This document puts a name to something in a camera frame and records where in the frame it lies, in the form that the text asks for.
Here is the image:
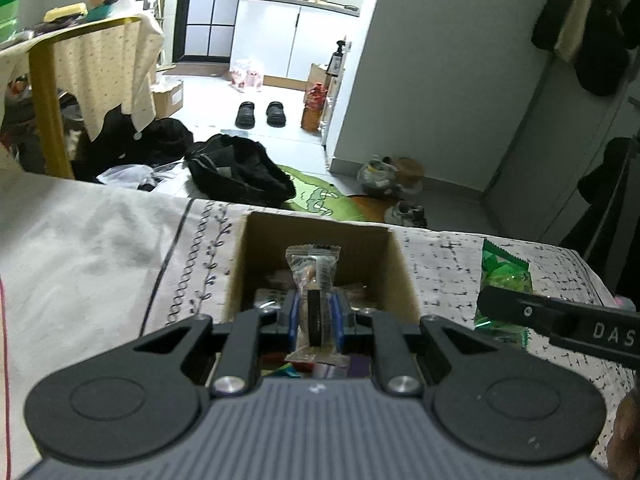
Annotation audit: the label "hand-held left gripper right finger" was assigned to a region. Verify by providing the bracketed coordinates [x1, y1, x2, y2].
[330, 290, 506, 397]

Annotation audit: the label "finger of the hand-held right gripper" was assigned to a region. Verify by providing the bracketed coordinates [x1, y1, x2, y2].
[477, 285, 640, 367]

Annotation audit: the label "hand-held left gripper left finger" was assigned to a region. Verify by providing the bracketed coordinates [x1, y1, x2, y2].
[132, 290, 301, 397]

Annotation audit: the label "purple snack packet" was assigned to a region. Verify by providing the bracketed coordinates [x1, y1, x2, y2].
[348, 354, 375, 380]

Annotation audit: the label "clear dark biscuit packet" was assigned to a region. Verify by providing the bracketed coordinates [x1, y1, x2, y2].
[284, 242, 349, 366]

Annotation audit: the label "green snack packet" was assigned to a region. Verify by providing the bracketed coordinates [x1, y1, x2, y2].
[472, 239, 534, 349]

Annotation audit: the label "person's right hand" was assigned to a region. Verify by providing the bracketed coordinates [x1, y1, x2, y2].
[606, 389, 640, 480]

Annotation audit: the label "grey sneaker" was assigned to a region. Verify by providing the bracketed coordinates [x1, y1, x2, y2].
[383, 200, 429, 229]

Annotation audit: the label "green floor mat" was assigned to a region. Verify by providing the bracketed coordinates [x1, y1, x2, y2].
[276, 164, 353, 222]

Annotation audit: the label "dark clothing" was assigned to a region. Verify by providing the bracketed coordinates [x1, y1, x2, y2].
[559, 137, 640, 297]

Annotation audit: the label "clear plastic bag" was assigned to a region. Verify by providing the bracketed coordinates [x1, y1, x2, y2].
[356, 155, 403, 197]

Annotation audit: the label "black bag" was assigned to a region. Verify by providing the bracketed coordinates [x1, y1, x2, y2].
[184, 134, 297, 207]

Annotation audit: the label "jar with wooden lid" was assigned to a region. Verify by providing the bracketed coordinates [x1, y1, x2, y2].
[393, 156, 425, 192]

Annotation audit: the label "white cloth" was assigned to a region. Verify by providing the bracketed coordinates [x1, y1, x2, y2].
[96, 162, 186, 193]

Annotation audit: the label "black jacket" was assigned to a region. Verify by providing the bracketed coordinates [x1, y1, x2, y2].
[75, 109, 194, 182]

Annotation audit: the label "pink plastic bag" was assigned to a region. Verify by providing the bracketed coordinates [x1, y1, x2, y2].
[229, 58, 266, 92]

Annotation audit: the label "plain cardboard box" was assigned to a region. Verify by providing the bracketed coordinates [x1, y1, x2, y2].
[151, 80, 185, 119]

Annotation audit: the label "black spray bottle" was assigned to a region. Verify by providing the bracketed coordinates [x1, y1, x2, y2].
[327, 39, 348, 79]

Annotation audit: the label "white cabinet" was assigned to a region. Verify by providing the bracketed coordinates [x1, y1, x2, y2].
[229, 0, 361, 92]

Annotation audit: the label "hanging dark clothes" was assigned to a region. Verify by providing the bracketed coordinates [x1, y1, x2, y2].
[531, 0, 632, 97]

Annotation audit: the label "cream dotted cloth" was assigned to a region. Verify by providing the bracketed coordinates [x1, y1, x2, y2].
[0, 12, 166, 142]

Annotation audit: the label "black framed glass door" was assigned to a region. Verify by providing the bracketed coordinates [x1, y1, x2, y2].
[172, 0, 252, 63]

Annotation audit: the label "doll in green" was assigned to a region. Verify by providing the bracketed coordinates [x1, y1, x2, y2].
[86, 0, 124, 23]

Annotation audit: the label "yellow chair frame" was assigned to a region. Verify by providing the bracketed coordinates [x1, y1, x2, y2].
[28, 16, 146, 180]

